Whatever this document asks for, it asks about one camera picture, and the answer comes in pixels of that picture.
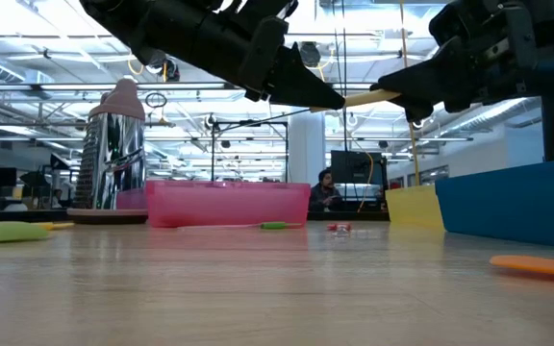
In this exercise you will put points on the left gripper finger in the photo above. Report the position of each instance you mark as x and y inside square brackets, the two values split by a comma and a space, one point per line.
[301, 86]

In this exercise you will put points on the blue plastic bin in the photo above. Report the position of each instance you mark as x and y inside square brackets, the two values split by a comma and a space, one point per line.
[512, 202]

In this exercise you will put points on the deep green silicone spatula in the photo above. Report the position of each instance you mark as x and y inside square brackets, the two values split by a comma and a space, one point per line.
[273, 225]

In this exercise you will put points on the red silicone spatula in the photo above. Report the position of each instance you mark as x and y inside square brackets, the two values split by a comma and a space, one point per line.
[338, 226]

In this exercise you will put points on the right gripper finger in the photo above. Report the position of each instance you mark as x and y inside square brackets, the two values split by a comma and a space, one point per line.
[440, 79]
[421, 111]

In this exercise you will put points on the light green silicone spatula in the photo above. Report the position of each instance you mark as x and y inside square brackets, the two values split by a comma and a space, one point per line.
[7, 233]

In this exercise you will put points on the metal box grater pink trim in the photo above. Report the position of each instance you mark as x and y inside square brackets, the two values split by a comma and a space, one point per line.
[111, 154]

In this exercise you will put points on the black ceiling spotlight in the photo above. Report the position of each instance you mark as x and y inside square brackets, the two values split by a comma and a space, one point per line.
[168, 72]
[310, 55]

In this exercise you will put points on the pink plastic bin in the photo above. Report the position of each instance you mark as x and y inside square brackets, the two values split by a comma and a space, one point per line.
[229, 204]

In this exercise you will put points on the long ceiling light strip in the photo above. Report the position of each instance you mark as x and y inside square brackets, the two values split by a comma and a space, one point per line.
[113, 87]

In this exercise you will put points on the wooden spoon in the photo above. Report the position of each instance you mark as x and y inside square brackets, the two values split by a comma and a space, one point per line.
[354, 99]

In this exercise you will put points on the yellow plastic bin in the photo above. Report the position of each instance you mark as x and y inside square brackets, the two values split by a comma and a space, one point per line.
[414, 206]

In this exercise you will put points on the black equipment cabinet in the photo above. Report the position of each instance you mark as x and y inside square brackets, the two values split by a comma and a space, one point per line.
[354, 165]

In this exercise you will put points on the orange silicone spatula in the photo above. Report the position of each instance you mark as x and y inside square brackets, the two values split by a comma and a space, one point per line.
[546, 265]

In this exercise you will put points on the white building pillar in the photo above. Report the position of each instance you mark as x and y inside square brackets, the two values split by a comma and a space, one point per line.
[307, 154]

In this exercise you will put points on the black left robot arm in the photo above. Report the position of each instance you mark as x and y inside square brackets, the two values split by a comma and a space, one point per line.
[161, 29]

